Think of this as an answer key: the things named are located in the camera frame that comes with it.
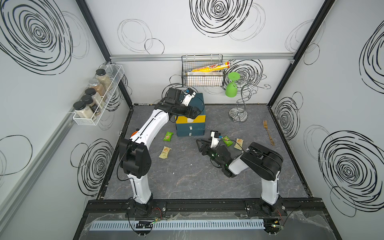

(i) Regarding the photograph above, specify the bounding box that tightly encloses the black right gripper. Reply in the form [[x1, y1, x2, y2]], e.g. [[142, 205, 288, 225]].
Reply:
[[197, 139, 225, 169]]

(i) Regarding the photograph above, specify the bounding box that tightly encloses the teal drawer cabinet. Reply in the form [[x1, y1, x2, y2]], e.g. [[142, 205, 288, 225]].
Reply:
[[174, 93, 206, 120]]

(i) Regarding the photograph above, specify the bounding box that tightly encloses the bright green cookie packet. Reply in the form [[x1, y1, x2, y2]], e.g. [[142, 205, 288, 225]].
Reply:
[[223, 136, 234, 147], [163, 132, 174, 142]]

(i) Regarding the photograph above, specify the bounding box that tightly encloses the yellow drawer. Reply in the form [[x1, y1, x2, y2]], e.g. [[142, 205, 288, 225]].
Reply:
[[176, 115, 206, 124]]

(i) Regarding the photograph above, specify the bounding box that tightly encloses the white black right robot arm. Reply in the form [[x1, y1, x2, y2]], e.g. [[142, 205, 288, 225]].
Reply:
[[196, 140, 284, 207]]

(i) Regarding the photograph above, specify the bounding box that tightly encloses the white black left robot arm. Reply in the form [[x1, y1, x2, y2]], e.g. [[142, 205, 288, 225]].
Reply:
[[119, 88, 203, 208]]

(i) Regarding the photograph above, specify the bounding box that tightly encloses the white box in basket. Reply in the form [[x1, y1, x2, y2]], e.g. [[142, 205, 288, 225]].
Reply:
[[184, 72, 224, 87]]

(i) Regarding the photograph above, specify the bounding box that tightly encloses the yellow snack tube package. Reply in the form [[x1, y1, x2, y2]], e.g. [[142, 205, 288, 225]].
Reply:
[[191, 62, 230, 73]]

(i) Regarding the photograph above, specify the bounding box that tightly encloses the gold fork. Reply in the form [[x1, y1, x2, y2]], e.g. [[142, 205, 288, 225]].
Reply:
[[263, 120, 275, 146]]

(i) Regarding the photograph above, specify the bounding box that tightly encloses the spice jar black lid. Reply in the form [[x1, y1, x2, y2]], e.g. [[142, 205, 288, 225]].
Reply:
[[81, 95, 101, 116], [73, 101, 94, 119], [96, 69, 112, 92], [85, 88, 105, 109]]

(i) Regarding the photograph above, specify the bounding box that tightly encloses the clear acrylic spice shelf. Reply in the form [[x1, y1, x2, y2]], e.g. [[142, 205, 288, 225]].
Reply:
[[72, 64, 125, 131]]

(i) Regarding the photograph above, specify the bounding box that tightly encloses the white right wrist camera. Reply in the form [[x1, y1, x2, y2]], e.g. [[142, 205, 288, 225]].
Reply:
[[211, 131, 222, 149]]

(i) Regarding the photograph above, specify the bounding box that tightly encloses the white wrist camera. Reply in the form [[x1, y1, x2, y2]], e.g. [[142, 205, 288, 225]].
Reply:
[[211, 131, 222, 149], [182, 88, 196, 107]]

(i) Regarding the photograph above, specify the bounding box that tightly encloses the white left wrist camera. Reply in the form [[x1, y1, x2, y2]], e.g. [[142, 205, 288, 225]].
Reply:
[[182, 88, 196, 107]]

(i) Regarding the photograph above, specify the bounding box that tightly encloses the black wire wall basket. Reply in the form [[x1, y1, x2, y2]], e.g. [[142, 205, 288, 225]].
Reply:
[[182, 54, 224, 87]]

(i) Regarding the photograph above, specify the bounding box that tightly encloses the grey slotted cable duct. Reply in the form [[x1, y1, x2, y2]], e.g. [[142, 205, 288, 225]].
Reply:
[[89, 219, 265, 231]]

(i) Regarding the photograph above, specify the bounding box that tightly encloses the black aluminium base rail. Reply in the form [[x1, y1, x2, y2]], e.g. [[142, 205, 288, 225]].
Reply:
[[86, 197, 326, 214]]

